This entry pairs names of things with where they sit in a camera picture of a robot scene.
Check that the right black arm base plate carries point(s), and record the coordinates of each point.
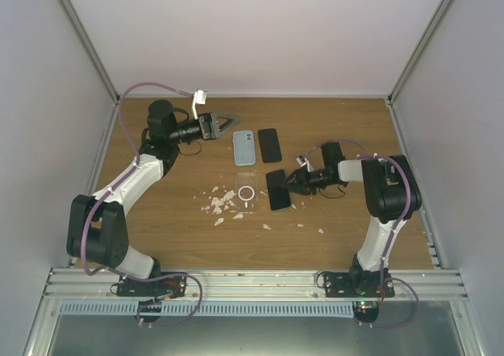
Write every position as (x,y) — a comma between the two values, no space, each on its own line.
(338,285)

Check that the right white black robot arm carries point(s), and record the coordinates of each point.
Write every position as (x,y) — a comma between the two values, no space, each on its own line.
(391,197)

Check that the grey slotted cable duct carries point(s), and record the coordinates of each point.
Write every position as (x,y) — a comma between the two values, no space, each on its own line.
(213,309)

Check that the aluminium front rail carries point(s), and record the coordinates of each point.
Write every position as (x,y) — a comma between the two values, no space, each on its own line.
(258,285)

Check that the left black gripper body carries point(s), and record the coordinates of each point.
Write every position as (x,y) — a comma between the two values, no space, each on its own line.
(207,135)

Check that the left aluminium corner post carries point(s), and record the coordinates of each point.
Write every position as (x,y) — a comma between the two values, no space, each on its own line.
(89,48)

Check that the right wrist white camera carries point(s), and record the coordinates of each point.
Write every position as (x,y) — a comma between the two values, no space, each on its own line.
(304,162)

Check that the aluminium corner post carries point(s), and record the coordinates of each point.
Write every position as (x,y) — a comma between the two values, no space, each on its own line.
(89,48)
(432,27)

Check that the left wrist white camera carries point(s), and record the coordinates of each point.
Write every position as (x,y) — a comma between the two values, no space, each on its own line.
(198,99)

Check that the right aluminium corner post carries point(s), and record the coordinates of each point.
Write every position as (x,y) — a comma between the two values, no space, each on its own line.
(432,27)

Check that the light blue phone case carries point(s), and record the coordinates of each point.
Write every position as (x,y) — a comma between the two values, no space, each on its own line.
(244,148)

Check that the black smartphone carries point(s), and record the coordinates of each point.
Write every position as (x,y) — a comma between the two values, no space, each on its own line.
(269,145)

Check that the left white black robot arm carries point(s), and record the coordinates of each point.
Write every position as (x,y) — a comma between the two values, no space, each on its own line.
(97,223)

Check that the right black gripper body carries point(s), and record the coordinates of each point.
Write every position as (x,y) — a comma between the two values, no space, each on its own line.
(311,183)

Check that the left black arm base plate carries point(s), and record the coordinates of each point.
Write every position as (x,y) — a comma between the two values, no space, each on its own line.
(167,288)

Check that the clear magsafe phone case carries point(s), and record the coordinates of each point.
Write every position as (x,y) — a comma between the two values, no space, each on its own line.
(247,192)

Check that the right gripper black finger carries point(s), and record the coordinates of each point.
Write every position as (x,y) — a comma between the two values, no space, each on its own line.
(295,179)
(295,189)

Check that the wrist white camera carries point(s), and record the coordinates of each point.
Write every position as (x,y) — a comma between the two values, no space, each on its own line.
(198,99)
(304,162)

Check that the white debris pile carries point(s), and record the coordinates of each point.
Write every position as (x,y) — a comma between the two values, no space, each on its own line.
(220,204)

